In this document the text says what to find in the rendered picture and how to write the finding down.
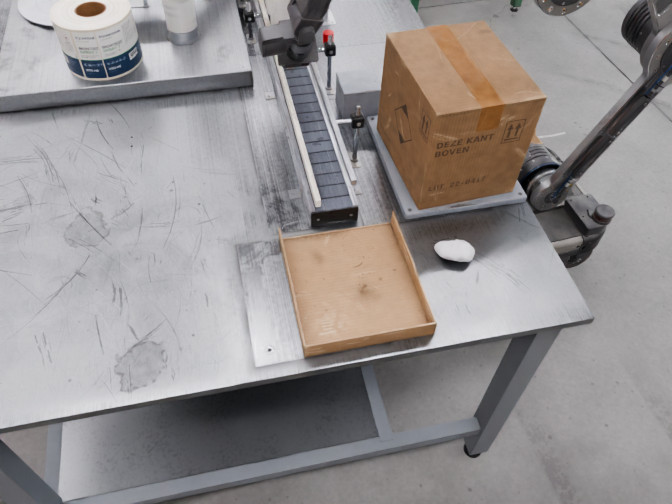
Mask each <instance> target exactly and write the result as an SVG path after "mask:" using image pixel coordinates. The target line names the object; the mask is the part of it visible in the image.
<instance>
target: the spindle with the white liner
mask: <svg viewBox="0 0 672 504"><path fill-rule="evenodd" d="M162 5H163V10H164V15H165V20H166V24H167V26H166V27H167V30H168V31H169V34H168V39H169V40H170V41H171V42H172V43H174V44H177V45H188V44H192V43H194V42H195V41H197V40H198V39H199V37H200V34H199V31H198V30H197V27H198V24H197V21H196V14H195V9H194V1H193V0H162Z"/></svg>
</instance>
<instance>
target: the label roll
mask: <svg viewBox="0 0 672 504"><path fill-rule="evenodd" d="M49 16H50V19H51V22H52V24H53V27H54V30H55V33H56V35H57V38H58V41H59V44H60V46H61V49H62V52H63V55H64V57H65V60H66V63H67V66H68V68H69V70H70V71H71V72H72V73H73V74H74V75H76V76H77V77H80V78H83V79H87V80H96V81H101V80H110V79H115V78H118V77H121V76H124V75H126V74H128V73H130V72H132V71H133V70H135V69H136V68H137V67H138V66H139V65H140V63H141V61H142V58H143V53H142V49H141V45H140V41H139V37H138V33H137V29H136V25H135V21H134V17H133V13H132V9H131V5H130V2H129V0H58V1H57V2H56V3H55V4H54V5H53V6H52V7H51V9H50V12H49Z"/></svg>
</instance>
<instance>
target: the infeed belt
mask: <svg viewBox="0 0 672 504"><path fill-rule="evenodd" d="M283 70H284V73H285V77H286V80H287V84H288V87H289V91H290V94H291V98H292V101H293V105H294V108H295V112H296V115H297V119H298V122H299V126H300V129H301V133H302V136H303V140H304V143H305V147H306V150H307V154H308V157H309V161H310V164H311V168H312V171H313V174H314V178H315V181H316V185H317V188H318V192H319V195H320V199H321V207H315V203H314V200H313V196H312V192H311V189H310V185H309V182H308V178H307V174H306V171H305V167H304V163H303V160H302V156H301V153H300V156H301V160H302V163H303V167H304V171H305V174H306V178H307V182H308V185H309V189H310V192H311V196H312V200H313V203H314V207H315V211H316V213H321V212H328V211H335V210H342V209H349V208H353V204H352V201H351V198H350V195H349V192H348V189H347V186H346V184H345V180H344V177H343V174H342V171H341V168H340V165H339V162H338V159H337V156H336V153H335V150H334V147H333V144H332V141H331V138H330V135H329V132H328V129H327V126H326V123H325V120H324V117H323V114H322V110H321V107H320V104H319V101H318V98H317V95H316V92H315V89H314V86H313V83H312V80H311V77H310V74H309V71H308V68H307V66H306V67H294V68H283Z"/></svg>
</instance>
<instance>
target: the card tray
mask: <svg viewBox="0 0 672 504"><path fill-rule="evenodd" d="M278 231H279V242H280V246H281V251H282V256H283V260H284V265H285V270H286V274H287V279H288V284H289V288H290V293H291V298H292V302H293V307H294V312H295V316H296V321H297V326H298V330H299V335H300V340H301V344H302V349H303V354H304V358H305V357H311V356H316V355H322V354H327V353H333V352H338V351H344V350H349V349H355V348H360V347H366V346H371V345H377V344H382V343H388V342H393V341H399V340H404V339H410V338H415V337H421V336H426V335H432V334H434V332H435V329H436V325H437V322H436V319H435V316H434V314H433V311H432V309H431V306H430V303H429V301H428V298H427V296H426V293H425V290H424V288H423V285H422V283H421V280H420V277H419V275H418V272H417V270H416V267H415V265H414V262H413V259H412V257H411V254H410V252H409V249H408V246H407V244H406V241H405V239H404V236H403V233H402V231H401V228H400V226H399V223H398V221H397V218H396V215H395V213H394V211H392V217H391V222H389V223H382V224H375V225H369V226H362V227H355V228H348V229H342V230H335V231H328V232H321V233H315V234H308V235H301V236H294V237H288V238H282V234H281V230H280V228H278Z"/></svg>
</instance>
